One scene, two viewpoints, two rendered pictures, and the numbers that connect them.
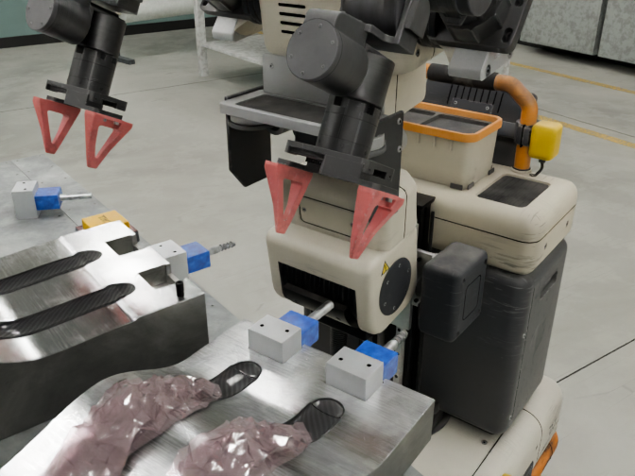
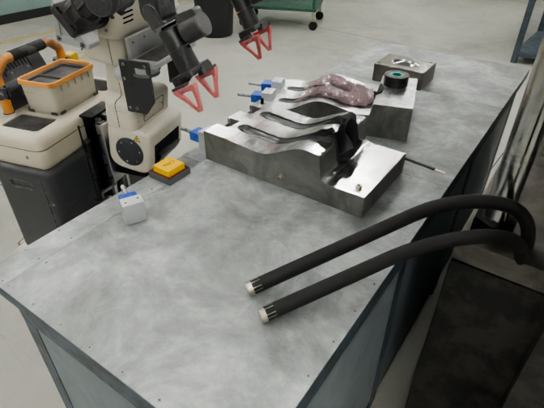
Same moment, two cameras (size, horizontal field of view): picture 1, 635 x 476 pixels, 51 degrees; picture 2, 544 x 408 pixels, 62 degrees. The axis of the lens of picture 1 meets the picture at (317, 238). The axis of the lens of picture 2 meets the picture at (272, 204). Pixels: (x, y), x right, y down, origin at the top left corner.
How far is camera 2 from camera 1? 182 cm
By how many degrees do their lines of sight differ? 87
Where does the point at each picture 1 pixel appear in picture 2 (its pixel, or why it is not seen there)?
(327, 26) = not seen: outside the picture
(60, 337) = (299, 117)
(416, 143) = (74, 84)
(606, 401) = not seen: hidden behind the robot
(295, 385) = (285, 93)
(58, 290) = (271, 126)
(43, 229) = (160, 202)
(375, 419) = (291, 82)
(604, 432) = not seen: hidden behind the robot
